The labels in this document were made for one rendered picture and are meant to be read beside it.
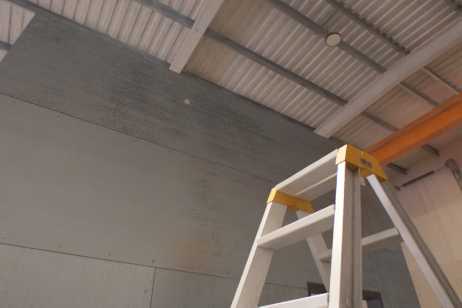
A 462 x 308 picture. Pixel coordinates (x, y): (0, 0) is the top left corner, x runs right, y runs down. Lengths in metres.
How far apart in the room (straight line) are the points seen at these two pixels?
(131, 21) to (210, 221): 6.70
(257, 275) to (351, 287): 0.33
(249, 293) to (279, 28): 7.14
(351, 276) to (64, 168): 1.08
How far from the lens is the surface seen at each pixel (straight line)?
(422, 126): 9.50
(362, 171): 1.01
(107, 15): 7.87
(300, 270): 1.73
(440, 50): 8.65
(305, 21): 7.69
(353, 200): 0.89
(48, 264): 1.24
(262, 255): 1.01
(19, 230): 1.27
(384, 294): 2.21
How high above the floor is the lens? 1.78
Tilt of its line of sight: 38 degrees up
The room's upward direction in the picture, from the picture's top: straight up
